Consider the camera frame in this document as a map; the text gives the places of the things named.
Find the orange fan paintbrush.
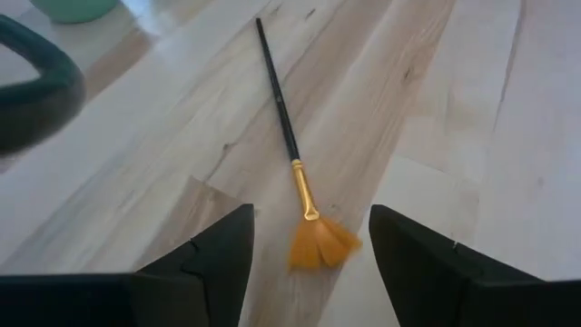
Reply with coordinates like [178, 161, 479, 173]
[254, 16, 364, 272]

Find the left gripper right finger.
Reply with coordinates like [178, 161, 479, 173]
[369, 203, 581, 327]

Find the mint green plastic cup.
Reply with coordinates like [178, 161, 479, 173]
[29, 0, 121, 25]

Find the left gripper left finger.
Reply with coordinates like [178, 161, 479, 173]
[0, 203, 255, 327]

